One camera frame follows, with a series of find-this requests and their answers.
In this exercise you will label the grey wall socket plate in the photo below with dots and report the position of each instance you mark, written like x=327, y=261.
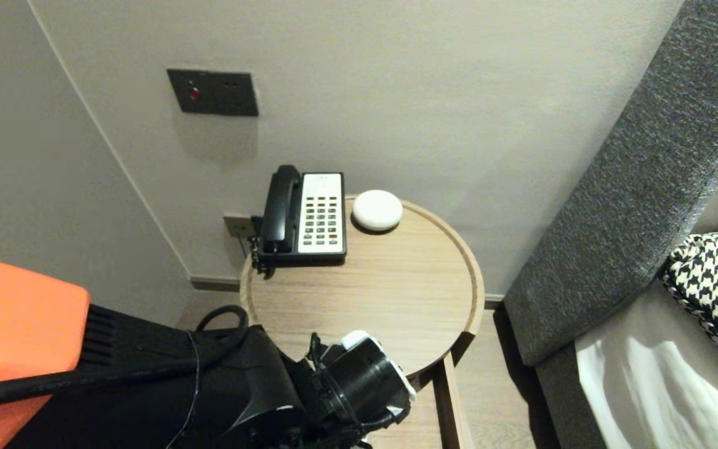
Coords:
x=235, y=226

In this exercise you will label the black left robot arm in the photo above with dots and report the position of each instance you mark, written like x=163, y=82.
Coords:
x=240, y=386

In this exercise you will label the grey fabric headboard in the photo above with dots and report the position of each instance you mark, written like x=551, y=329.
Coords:
x=633, y=187

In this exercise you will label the round wooden bedside table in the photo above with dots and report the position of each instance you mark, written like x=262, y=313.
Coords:
x=396, y=280

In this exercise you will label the dark wall switch panel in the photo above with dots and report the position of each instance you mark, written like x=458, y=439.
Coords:
x=215, y=92

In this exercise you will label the white pebble shaped puck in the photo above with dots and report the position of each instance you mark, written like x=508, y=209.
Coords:
x=377, y=211

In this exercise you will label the grey fabric bed base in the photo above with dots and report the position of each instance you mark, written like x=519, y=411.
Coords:
x=561, y=405

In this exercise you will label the black telephone handset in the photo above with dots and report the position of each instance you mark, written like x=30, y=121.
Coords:
x=281, y=209

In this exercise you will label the black white keypad telephone base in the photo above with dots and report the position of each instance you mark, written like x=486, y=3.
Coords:
x=323, y=218

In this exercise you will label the white bed sheet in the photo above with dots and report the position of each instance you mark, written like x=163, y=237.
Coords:
x=646, y=386

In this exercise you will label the black white houndstooth pillow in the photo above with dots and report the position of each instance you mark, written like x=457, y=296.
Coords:
x=717, y=287

